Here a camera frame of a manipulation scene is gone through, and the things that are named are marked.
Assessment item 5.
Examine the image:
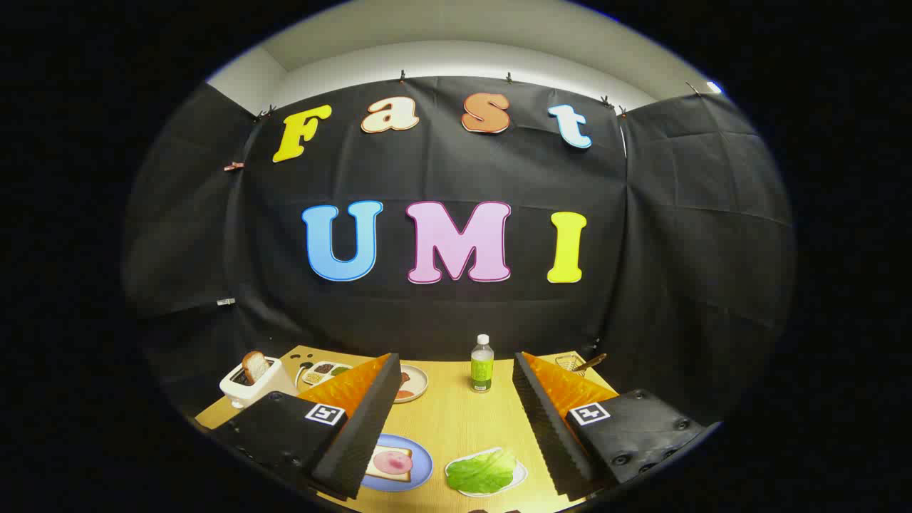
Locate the pink ham slice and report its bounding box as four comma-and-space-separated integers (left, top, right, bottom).
374, 450, 413, 475

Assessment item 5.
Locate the black backdrop cloth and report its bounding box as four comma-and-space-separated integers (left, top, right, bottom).
121, 75, 795, 428

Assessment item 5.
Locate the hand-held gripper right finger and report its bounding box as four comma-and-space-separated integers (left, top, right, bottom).
512, 351, 722, 502

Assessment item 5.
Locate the green lettuce leaf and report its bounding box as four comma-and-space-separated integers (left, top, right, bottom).
447, 449, 517, 494

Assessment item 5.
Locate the white divided tray of beans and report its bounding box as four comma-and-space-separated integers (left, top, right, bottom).
299, 361, 353, 388

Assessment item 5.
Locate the blue plate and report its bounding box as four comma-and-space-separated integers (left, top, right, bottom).
360, 433, 434, 492

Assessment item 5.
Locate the bread slice under ham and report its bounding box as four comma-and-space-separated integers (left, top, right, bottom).
366, 447, 414, 483

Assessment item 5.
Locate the green label water bottle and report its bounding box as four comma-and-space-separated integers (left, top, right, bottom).
470, 334, 494, 393

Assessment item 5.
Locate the white round plate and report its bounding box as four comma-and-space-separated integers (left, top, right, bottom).
393, 364, 429, 404

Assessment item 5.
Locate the white leaf-shaped plate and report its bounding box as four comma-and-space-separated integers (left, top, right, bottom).
445, 447, 529, 498

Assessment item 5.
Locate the white toaster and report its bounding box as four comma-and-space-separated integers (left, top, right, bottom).
219, 356, 300, 409

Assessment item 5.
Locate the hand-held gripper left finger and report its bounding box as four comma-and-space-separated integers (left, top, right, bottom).
207, 352, 403, 501

